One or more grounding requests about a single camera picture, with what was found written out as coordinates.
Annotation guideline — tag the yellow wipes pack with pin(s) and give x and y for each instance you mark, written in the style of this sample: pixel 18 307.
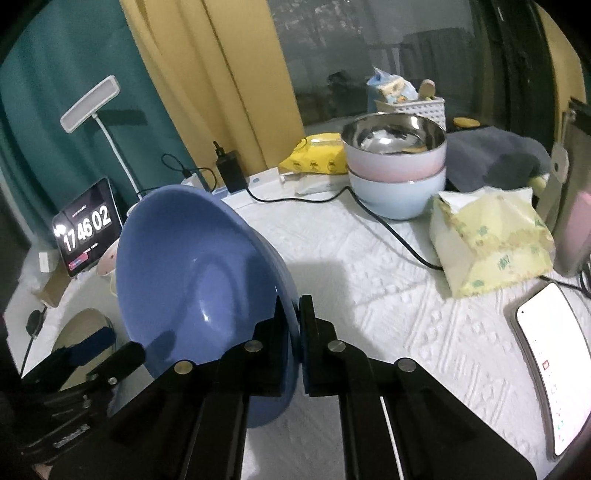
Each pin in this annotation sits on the yellow wipes pack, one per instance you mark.
pixel 314 154

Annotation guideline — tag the small white box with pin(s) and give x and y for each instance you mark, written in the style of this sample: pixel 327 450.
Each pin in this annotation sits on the small white box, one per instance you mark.
pixel 44 263

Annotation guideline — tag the grey cloth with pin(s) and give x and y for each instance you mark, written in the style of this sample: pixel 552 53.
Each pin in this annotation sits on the grey cloth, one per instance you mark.
pixel 498 157

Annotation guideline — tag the beige plate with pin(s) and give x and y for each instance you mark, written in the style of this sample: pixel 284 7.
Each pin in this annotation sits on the beige plate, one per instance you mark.
pixel 78 330

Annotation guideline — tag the pink steel-lined bowl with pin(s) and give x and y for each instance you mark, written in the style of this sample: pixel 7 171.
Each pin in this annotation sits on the pink steel-lined bowl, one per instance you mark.
pixel 392 161

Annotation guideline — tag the blue snack bag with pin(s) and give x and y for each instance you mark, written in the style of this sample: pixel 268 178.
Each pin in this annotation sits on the blue snack bag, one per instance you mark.
pixel 392 87

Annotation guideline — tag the wide teal curtain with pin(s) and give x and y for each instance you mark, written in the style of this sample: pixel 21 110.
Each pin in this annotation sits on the wide teal curtain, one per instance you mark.
pixel 69 55

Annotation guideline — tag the black power adapter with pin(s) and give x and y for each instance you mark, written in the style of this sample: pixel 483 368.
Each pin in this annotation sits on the black power adapter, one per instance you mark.
pixel 231 170

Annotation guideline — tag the smartphone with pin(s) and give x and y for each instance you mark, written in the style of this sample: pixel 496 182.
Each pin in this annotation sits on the smartphone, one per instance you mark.
pixel 558 360

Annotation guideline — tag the white charger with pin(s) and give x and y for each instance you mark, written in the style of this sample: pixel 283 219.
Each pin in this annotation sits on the white charger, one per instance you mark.
pixel 196 180

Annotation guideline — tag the wide yellow curtain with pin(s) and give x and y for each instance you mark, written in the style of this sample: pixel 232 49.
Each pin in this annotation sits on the wide yellow curtain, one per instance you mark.
pixel 198 69

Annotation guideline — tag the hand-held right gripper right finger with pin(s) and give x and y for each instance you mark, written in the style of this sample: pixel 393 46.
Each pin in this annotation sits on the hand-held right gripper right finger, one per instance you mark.
pixel 318 364

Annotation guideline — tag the black round device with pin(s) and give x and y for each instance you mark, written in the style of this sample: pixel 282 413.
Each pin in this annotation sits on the black round device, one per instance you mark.
pixel 33 323

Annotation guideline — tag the yellow round lid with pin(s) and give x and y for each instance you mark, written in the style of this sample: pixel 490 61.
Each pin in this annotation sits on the yellow round lid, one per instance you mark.
pixel 466 122

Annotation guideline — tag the white plastic basket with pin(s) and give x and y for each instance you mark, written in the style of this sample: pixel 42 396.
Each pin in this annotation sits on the white plastic basket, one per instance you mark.
pixel 415 110

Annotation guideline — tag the yellow tissue pack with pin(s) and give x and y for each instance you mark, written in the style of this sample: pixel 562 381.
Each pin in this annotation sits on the yellow tissue pack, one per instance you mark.
pixel 489 235

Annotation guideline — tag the light blue steel-lined bowl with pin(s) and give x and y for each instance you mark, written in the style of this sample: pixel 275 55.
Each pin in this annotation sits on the light blue steel-lined bowl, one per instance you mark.
pixel 397 196

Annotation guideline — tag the tablet showing clock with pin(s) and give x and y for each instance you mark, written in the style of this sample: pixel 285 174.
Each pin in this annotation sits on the tablet showing clock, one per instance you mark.
pixel 87 226

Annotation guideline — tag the cardboard box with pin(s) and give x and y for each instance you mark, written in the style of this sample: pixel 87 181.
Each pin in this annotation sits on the cardboard box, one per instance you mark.
pixel 54 288

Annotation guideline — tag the white packet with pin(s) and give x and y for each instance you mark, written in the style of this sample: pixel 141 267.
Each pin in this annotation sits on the white packet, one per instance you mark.
pixel 318 183

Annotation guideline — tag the white desk lamp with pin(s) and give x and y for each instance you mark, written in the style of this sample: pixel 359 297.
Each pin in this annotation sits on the white desk lamp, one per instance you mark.
pixel 90 104

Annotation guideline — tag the glass sliding door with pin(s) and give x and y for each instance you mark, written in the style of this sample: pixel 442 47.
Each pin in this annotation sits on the glass sliding door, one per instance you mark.
pixel 369 41

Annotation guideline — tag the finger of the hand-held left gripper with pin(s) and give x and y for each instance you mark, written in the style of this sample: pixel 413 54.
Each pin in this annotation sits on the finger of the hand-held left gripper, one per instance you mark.
pixel 92 344
pixel 124 357

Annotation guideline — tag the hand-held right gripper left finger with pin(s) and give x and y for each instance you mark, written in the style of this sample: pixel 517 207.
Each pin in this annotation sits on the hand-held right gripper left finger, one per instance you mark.
pixel 270 360

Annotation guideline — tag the white power strip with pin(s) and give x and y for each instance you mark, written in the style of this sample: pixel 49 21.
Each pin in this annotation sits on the white power strip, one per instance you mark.
pixel 263 182

